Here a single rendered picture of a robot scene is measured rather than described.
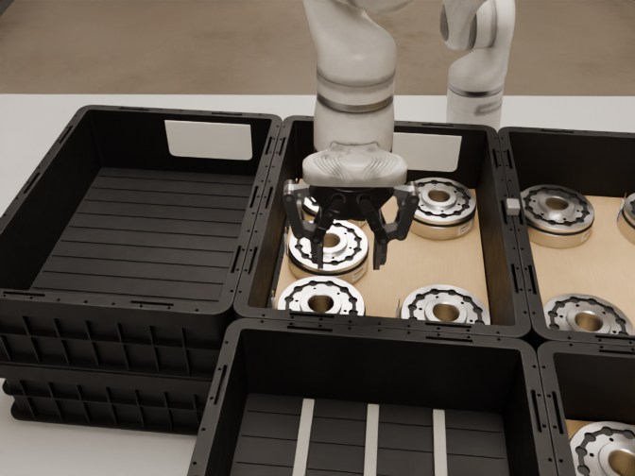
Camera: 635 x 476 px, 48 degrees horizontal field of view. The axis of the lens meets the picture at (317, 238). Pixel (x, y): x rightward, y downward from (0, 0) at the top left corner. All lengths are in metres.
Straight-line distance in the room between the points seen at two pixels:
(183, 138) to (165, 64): 2.28
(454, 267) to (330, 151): 0.35
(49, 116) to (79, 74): 1.78
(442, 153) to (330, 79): 0.44
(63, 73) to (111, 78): 0.23
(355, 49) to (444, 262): 0.41
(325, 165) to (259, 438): 0.30
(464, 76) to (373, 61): 0.59
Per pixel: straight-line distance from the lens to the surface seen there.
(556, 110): 1.58
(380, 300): 0.87
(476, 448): 0.76
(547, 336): 0.73
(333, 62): 0.61
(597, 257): 1.00
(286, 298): 0.83
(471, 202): 0.99
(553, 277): 0.95
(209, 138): 1.05
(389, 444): 0.74
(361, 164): 0.61
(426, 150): 1.03
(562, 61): 3.47
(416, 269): 0.92
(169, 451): 0.91
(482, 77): 1.17
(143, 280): 0.92
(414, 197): 0.70
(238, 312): 0.72
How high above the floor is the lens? 1.45
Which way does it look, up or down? 40 degrees down
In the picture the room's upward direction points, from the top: straight up
